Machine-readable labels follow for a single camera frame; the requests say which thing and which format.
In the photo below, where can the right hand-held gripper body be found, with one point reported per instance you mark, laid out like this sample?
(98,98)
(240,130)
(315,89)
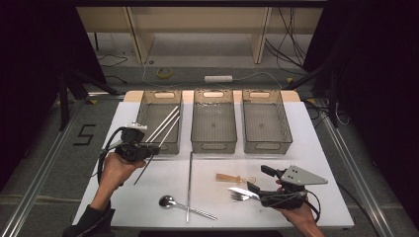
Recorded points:
(301,176)

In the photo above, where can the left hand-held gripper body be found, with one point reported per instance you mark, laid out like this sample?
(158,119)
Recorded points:
(133,149)

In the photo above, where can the metal fork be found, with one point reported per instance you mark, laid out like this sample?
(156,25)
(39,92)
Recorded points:
(238,197)

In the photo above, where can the amber plastic spoon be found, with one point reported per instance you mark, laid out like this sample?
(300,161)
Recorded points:
(225,178)

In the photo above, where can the transparent grey plastic bin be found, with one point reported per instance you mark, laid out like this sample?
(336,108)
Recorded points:
(154,115)
(213,125)
(265,125)

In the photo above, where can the metal spoon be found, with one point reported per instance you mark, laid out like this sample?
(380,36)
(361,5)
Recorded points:
(166,201)

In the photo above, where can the person's left hand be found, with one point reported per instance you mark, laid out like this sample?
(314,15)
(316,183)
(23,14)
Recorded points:
(113,174)

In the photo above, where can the person's right hand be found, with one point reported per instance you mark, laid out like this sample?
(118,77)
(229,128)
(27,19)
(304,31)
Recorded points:
(299,217)

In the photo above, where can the white table cover sheet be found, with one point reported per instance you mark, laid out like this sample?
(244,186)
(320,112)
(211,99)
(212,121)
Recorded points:
(306,148)

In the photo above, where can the yellow tape roll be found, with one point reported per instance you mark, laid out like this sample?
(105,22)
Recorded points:
(158,74)

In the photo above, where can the black metal stand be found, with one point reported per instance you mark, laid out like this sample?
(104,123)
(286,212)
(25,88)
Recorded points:
(63,105)
(333,105)

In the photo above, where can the white power strip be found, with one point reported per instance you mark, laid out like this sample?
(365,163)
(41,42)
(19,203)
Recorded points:
(218,79)

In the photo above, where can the beige wooden desk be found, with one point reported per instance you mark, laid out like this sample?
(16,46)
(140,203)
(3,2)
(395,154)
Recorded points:
(197,19)

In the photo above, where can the dark curtain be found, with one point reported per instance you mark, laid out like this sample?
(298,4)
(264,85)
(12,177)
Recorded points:
(378,65)
(26,65)

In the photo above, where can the aluminium floor rail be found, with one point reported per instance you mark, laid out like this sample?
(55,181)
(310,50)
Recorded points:
(357,181)
(49,164)

